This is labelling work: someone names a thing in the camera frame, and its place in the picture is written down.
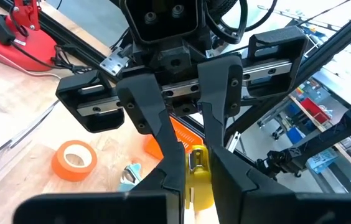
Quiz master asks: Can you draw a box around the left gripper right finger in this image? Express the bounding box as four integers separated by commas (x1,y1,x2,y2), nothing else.
209,145,351,224

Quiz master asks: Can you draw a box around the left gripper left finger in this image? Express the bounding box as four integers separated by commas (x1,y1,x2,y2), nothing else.
12,144,185,224

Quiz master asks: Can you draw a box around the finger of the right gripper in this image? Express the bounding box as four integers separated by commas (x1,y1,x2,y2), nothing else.
197,55,244,149
115,73,179,170

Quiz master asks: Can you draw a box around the orange tape roll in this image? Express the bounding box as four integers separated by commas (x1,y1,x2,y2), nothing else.
50,139,98,183

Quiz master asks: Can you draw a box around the yellow mini stapler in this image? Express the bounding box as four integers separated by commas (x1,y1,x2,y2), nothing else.
184,144,215,212

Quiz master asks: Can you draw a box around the grey-blue staple remover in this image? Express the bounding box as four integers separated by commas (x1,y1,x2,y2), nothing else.
118,162,143,192

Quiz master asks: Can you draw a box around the orange plastic basket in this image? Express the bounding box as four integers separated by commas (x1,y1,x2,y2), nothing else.
143,116,205,161

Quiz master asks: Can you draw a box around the shelf with coloured bins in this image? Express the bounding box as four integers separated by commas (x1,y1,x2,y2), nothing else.
256,77,351,187

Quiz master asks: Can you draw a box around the red desk lamp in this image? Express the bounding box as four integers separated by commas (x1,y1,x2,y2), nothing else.
0,0,59,72

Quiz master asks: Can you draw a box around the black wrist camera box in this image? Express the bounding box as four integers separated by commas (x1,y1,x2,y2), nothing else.
120,0,203,44

